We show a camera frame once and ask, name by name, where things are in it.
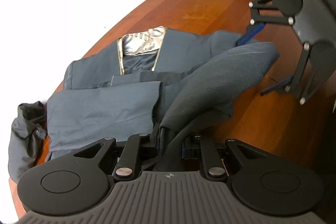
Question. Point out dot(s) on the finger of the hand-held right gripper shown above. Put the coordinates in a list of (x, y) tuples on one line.
[(250, 33), (278, 85)]

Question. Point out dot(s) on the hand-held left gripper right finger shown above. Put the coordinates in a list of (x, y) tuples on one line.
[(190, 148)]

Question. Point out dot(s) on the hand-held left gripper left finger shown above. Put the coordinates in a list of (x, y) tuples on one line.
[(155, 137)]

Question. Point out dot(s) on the dark grey shorts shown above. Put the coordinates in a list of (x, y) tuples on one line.
[(105, 108)]

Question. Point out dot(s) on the dark garment at table edge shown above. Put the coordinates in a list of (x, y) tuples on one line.
[(23, 134)]

